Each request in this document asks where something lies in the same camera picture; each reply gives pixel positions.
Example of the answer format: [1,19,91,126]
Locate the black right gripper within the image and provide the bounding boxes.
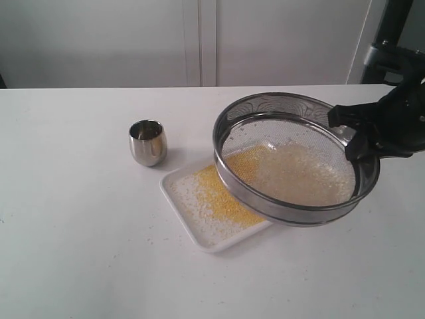
[327,79,424,161]

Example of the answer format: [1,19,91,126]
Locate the round steel mesh sieve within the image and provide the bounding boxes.
[212,92,381,227]

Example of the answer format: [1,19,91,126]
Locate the yellow grain mixture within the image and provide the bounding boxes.
[165,146,270,247]

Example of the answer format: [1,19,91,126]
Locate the stainless steel cup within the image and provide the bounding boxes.
[129,120,168,167]

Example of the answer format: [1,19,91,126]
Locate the white rice grains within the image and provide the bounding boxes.
[222,120,356,207]

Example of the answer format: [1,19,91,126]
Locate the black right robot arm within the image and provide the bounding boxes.
[327,1,424,161]

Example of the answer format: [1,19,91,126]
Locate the white rectangular tray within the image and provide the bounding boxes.
[159,159,276,255]

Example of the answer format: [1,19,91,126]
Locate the white cabinet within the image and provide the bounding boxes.
[1,1,386,88]

